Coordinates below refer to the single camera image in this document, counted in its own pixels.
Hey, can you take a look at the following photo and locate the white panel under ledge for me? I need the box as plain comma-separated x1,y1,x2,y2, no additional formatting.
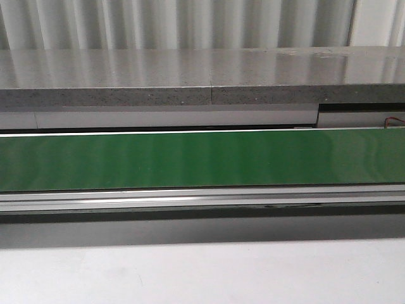
1,103,404,130

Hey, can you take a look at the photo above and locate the green conveyor belt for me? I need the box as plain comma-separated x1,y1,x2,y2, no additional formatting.
1,128,404,192

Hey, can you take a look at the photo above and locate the white pleated curtain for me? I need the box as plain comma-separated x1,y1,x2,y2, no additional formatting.
1,1,404,50

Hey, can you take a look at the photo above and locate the silver aluminium conveyor frame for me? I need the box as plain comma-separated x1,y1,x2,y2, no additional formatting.
1,184,404,212

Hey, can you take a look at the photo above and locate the red and black wire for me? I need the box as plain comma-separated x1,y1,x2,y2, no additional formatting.
383,117,405,129

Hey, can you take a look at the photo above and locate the grey stone countertop ledge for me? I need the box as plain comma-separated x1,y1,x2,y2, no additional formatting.
1,47,404,108

